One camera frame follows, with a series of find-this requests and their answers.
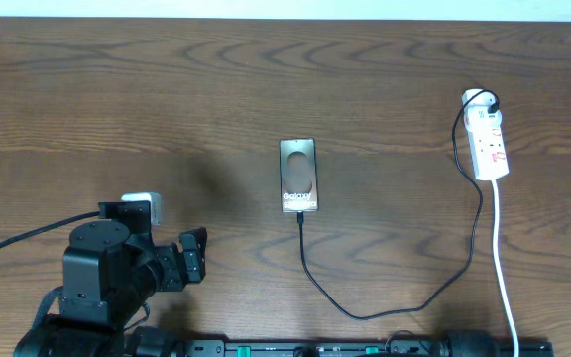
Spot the white power strip cord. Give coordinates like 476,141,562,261
490,178,521,357

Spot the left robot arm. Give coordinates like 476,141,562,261
14,220,207,356

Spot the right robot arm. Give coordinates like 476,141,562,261
446,330,497,357

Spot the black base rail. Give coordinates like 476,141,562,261
126,324,554,357

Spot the Galaxy S25 Ultra smartphone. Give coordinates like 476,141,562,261
279,138,319,213

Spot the black USB-C charger cable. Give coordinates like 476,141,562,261
295,89,503,321

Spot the white power strip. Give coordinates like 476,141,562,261
462,88,509,181

